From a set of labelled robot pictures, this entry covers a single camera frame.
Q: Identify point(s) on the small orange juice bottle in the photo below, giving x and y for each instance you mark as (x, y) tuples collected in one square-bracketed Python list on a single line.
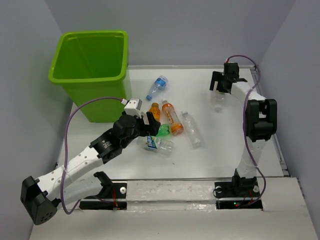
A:
[(155, 110)]

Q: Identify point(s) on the tall orange drink bottle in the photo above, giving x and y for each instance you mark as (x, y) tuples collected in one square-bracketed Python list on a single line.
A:
[(175, 124)]

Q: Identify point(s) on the green plastic bin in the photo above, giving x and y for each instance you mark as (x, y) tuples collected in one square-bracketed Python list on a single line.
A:
[(93, 65)]

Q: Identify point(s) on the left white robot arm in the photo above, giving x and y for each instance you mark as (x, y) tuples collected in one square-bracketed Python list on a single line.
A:
[(43, 196)]

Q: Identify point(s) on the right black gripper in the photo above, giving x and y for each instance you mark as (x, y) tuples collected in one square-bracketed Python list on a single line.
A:
[(216, 77)]

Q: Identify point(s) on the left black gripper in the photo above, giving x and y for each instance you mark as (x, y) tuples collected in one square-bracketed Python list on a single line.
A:
[(150, 130)]

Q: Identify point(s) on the clear bottle blue white label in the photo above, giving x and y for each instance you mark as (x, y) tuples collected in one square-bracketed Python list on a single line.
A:
[(155, 145)]

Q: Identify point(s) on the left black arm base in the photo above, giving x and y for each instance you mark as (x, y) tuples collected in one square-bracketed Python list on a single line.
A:
[(112, 199)]

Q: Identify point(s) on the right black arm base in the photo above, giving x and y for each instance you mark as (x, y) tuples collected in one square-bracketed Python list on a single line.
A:
[(227, 198)]

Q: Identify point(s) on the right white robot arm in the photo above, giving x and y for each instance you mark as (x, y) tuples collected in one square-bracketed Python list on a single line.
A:
[(259, 124)]

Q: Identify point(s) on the green plastic bottle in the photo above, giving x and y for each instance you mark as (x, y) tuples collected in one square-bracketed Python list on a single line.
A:
[(163, 131)]

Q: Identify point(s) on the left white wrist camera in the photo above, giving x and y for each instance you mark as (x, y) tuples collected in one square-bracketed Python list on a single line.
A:
[(133, 107)]

